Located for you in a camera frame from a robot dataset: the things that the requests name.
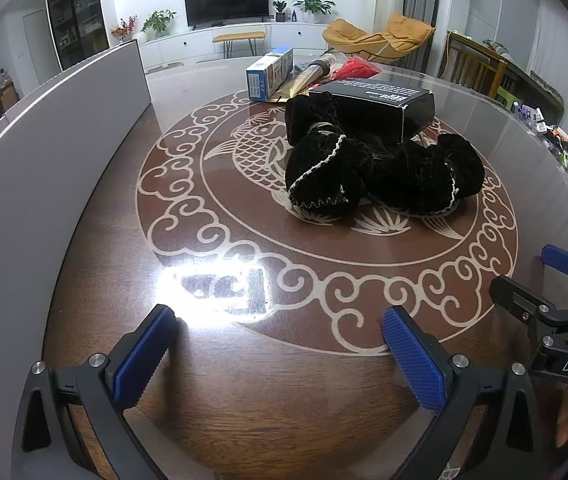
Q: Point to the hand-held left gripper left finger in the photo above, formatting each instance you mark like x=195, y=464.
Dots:
x=143, y=355

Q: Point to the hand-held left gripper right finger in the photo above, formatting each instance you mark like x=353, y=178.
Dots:
x=414, y=360

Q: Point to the black cardboard box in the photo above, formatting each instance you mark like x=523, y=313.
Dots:
x=379, y=102

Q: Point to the gold tube with silver cap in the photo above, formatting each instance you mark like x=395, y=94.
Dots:
x=304, y=76

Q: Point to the blue and white carton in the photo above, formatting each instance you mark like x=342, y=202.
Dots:
x=264, y=75

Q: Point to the clutter of small bottles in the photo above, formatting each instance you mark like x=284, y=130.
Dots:
x=564, y=145

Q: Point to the green stool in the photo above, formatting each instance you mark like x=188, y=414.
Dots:
x=504, y=96

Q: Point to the dark wooden sideboard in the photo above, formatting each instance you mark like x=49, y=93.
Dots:
x=529, y=85

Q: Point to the grey curved panel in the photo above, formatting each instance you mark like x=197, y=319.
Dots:
x=48, y=170

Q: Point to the wooden chair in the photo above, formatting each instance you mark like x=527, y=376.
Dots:
x=469, y=65

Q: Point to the red foil packet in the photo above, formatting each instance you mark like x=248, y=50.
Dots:
x=356, y=69

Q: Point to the yellow lounge chair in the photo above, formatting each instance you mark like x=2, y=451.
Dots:
x=384, y=40

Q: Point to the white television cabinet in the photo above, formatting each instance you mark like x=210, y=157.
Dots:
x=183, y=45

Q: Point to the red flower plant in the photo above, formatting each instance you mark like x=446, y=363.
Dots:
x=124, y=27

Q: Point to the yellow topped bench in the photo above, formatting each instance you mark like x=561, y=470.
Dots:
x=239, y=36

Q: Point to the bushy green potted plant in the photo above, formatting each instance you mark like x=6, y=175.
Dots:
x=158, y=21

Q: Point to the black glass display cabinet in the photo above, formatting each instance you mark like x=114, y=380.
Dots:
x=76, y=15

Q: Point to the large leafy potted plant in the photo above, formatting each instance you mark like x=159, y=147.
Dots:
x=314, y=6

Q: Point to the black television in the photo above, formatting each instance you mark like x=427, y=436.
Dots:
x=226, y=2

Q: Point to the small green potted plant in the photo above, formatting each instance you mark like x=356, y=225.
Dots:
x=280, y=10

